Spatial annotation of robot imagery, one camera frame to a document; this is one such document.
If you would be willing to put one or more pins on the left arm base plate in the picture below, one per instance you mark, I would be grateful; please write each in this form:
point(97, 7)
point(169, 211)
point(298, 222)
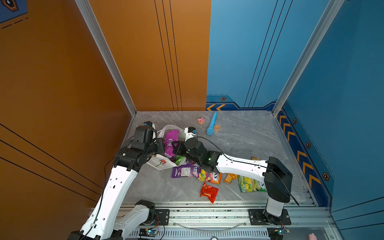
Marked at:
point(159, 216)

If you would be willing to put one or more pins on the small orange snack packet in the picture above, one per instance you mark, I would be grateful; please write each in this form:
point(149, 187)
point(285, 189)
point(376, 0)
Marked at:
point(230, 177)

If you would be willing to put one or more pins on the red foil snack packet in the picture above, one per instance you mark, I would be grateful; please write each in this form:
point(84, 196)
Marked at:
point(210, 192)

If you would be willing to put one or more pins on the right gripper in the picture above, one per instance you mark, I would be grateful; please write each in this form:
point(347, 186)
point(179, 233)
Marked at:
point(178, 150)

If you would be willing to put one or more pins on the purple Fox's candy bag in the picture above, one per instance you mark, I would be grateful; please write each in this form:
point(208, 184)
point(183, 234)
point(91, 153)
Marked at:
point(184, 171)

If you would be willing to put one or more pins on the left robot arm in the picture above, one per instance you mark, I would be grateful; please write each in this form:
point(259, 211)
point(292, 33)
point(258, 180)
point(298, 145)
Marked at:
point(102, 224)

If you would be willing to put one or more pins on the pink object bottom right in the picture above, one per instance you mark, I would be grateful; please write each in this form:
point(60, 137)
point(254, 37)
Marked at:
point(312, 236)

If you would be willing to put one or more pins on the orange Fox's fruits candy bag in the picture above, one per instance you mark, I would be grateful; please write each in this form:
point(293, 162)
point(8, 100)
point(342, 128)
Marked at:
point(214, 178)

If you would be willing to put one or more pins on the aluminium front rail frame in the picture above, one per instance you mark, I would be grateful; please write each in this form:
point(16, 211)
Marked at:
point(230, 221)

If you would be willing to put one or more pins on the pink toy cupcake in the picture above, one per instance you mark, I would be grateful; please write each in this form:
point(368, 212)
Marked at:
point(201, 121)

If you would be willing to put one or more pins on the green Lays chips bag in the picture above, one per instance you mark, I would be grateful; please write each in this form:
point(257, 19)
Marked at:
point(180, 160)

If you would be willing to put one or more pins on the blue toy microphone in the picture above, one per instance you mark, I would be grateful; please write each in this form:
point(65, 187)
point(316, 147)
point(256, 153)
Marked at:
point(211, 126)

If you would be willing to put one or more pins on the magenta grape candy bag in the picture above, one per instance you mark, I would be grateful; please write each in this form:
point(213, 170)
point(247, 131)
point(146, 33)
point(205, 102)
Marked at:
point(170, 138)

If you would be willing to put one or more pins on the left aluminium corner post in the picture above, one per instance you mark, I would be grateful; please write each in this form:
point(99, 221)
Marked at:
point(101, 42)

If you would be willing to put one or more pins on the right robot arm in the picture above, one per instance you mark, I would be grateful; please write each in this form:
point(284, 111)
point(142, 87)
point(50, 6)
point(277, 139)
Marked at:
point(272, 173)

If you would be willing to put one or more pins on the white floral paper bag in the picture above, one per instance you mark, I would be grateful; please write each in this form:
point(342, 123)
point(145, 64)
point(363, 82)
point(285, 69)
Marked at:
point(161, 162)

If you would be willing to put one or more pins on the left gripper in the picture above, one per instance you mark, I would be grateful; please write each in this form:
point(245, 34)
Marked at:
point(159, 141)

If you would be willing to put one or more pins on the right aluminium corner post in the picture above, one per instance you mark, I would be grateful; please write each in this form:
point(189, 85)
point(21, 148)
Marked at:
point(318, 34)

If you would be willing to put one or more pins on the green circuit board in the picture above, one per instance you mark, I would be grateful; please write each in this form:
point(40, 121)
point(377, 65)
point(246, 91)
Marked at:
point(148, 233)
point(277, 234)

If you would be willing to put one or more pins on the right green circuit board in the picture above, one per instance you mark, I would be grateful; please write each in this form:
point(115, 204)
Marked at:
point(277, 234)

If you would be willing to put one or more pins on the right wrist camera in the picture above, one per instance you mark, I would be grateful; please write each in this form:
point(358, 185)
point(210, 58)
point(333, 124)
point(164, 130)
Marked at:
point(190, 132)

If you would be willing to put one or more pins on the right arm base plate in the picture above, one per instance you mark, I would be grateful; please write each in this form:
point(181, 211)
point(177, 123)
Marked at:
point(261, 217)

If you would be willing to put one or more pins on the aluminium corner post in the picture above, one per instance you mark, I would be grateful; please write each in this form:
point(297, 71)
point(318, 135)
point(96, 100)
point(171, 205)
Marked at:
point(101, 42)
point(318, 34)

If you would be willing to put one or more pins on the green Fox's tea candy bag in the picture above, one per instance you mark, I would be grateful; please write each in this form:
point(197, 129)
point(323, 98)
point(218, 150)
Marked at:
point(250, 185)

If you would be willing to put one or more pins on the left green circuit board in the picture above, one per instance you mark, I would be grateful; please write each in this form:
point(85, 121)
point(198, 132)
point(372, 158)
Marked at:
point(148, 233)

